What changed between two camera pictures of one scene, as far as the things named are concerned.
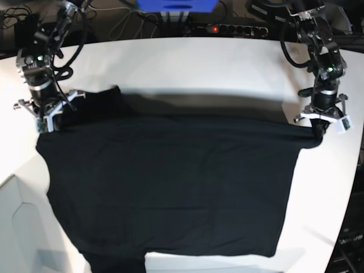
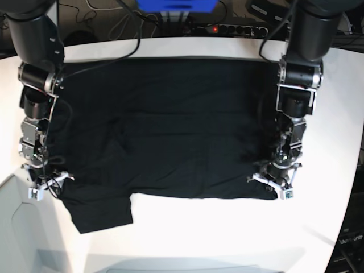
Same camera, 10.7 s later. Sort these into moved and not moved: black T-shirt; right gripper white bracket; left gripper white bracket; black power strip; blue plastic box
Moved: left gripper white bracket; black T-shirt; right gripper white bracket
Not moved: black power strip; blue plastic box
